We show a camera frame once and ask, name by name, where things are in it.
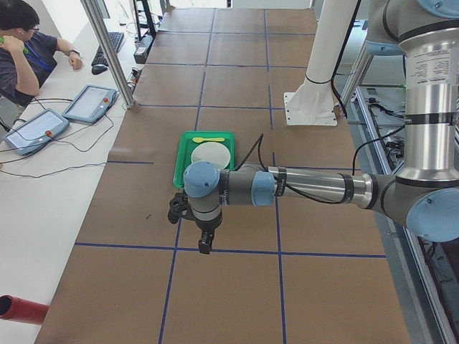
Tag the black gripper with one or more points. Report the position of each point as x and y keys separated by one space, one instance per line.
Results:
x=207 y=226

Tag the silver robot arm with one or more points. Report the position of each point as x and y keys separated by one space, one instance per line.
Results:
x=422 y=196

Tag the white round plate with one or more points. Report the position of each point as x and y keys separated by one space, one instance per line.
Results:
x=216 y=153

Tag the green plastic tray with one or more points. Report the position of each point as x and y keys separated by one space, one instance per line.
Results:
x=186 y=146

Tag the far blue teach pendant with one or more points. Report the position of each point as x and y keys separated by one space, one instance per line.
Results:
x=90 y=104

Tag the blue teach pendant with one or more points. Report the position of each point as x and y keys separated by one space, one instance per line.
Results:
x=34 y=134
x=90 y=104

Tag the near blue teach pendant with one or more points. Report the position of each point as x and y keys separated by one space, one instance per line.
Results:
x=34 y=134

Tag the black computer mouse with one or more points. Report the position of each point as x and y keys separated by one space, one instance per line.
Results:
x=97 y=69

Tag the red cylinder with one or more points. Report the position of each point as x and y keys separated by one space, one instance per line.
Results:
x=22 y=311

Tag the seated person dark shirt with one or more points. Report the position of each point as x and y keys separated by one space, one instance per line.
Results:
x=27 y=54

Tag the aluminium frame post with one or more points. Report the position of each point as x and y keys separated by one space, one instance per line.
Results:
x=95 y=17

